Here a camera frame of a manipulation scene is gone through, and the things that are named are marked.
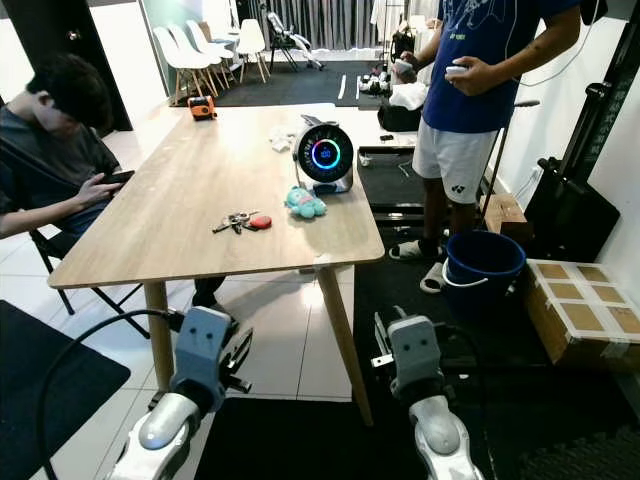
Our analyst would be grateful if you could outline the key bunch with red tag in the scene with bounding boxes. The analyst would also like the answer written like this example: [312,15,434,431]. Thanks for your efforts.
[212,211,274,235]

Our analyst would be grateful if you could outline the white sandal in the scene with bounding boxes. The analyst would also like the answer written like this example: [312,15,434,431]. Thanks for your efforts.
[419,262,447,295]

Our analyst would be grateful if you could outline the blue plastic bucket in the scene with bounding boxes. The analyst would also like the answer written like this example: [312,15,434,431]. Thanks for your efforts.
[443,231,527,319]

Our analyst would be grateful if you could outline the black folding chair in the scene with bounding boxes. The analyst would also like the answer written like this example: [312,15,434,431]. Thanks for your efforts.
[28,228,151,339]

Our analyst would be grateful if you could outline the teal plush toy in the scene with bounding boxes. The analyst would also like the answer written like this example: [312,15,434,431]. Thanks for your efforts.
[285,185,328,220]

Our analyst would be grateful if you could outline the light wooden table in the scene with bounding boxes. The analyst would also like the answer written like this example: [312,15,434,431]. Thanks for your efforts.
[48,103,387,427]

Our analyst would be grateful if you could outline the small wooden box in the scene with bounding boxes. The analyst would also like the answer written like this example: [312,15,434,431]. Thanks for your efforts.
[484,193,529,238]

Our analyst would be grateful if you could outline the dark floor rug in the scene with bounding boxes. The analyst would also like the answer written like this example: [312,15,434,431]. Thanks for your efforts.
[0,300,131,480]

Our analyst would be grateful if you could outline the brown cardboard box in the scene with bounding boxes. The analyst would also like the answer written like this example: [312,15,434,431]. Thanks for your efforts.
[523,260,640,373]

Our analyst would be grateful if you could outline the white crumpled paper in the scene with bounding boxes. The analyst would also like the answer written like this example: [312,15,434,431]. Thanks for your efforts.
[269,130,296,153]

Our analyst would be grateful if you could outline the black pole stand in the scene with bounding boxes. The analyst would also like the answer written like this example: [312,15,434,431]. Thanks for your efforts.
[478,100,541,226]

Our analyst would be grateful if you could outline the black flat case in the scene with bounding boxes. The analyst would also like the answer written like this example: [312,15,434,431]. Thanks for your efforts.
[523,157,621,263]

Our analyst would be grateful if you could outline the black bag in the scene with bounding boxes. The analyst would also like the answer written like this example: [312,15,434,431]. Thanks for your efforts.
[378,100,423,133]

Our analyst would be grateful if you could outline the orange tape measure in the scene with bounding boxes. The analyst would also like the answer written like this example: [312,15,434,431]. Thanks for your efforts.
[187,95,218,121]

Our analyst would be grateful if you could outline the seated person in grey shirt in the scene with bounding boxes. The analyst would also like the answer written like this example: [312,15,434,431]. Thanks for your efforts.
[0,53,229,309]

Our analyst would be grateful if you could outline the white cloth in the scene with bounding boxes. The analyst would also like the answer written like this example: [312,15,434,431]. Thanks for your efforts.
[390,82,431,111]

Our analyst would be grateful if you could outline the white shell chair wooden legs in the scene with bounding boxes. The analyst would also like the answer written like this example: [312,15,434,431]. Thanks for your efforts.
[238,20,271,83]
[175,23,223,86]
[155,27,201,101]
[195,20,239,71]

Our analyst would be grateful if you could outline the standing person in blue shirt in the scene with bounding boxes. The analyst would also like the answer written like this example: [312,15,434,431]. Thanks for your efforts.
[390,0,583,263]

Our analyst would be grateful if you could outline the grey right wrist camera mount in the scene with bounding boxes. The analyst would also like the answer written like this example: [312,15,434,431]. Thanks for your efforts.
[387,316,444,399]

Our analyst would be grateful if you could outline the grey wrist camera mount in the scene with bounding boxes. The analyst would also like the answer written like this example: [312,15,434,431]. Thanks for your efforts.
[387,316,444,399]
[172,306,236,413]

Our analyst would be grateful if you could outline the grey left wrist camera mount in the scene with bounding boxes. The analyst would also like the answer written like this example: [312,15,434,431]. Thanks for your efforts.
[172,306,236,413]

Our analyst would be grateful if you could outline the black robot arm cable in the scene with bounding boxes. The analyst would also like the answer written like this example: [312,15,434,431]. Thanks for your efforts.
[36,307,187,480]

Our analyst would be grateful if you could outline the round device with glowing ring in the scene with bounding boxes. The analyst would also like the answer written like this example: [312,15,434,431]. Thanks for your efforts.
[293,114,357,195]

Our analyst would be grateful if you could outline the black metal rack frame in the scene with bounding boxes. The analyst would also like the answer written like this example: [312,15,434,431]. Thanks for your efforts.
[560,0,640,183]

